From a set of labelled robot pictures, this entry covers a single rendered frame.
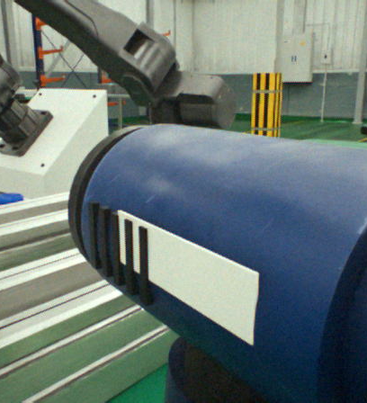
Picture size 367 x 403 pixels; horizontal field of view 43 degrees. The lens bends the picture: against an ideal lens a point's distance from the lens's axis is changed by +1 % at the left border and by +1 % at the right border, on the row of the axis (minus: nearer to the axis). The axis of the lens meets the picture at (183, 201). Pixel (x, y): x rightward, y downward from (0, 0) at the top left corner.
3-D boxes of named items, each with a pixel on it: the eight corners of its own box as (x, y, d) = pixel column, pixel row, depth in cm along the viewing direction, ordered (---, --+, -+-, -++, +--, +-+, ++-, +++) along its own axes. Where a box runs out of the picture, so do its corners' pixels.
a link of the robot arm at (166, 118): (165, 81, 71) (140, 82, 66) (202, 81, 67) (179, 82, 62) (165, 127, 72) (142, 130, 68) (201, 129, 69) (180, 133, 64)
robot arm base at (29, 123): (31, 113, 105) (-2, 153, 100) (6, 86, 99) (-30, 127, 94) (56, 115, 99) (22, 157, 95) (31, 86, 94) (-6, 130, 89)
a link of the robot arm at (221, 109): (146, 32, 64) (115, 76, 60) (218, 27, 57) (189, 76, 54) (180, 96, 73) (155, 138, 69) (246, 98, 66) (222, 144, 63)
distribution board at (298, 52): (277, 119, 1211) (282, 26, 1152) (326, 121, 1137) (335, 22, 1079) (273, 120, 1189) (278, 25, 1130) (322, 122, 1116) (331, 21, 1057)
